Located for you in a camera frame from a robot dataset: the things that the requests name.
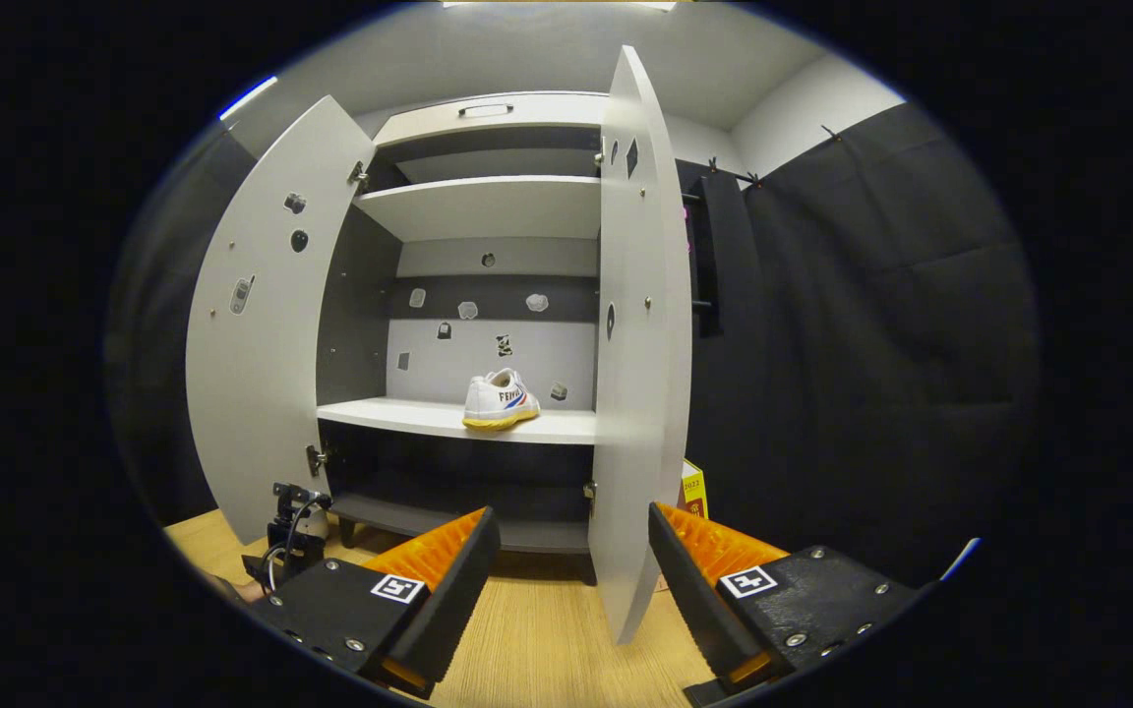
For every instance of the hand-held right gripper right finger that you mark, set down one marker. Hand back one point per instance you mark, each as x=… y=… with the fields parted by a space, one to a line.
x=699 y=610

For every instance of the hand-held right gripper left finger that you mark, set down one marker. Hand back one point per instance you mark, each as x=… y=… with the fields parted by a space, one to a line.
x=444 y=600

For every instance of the white shoe cabinet door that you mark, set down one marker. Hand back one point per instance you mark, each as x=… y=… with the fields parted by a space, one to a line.
x=262 y=393
x=640 y=393

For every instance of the white canvas shoe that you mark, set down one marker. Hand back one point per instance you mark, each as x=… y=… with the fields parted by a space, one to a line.
x=500 y=403

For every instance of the white grey shoe cabinet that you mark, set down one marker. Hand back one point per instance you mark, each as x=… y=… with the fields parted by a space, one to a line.
x=488 y=206

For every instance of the white cabinet drawer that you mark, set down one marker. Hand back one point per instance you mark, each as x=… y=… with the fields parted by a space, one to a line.
x=547 y=110

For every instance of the yellow book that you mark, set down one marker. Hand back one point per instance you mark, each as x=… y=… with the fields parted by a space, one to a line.
x=692 y=492

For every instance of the black backdrop cloth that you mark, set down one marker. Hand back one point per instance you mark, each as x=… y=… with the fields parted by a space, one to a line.
x=871 y=344

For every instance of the small ceiling light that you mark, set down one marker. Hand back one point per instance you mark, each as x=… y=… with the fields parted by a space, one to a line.
x=250 y=96

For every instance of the large ceiling light panel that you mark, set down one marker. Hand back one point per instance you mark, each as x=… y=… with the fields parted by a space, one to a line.
x=557 y=4

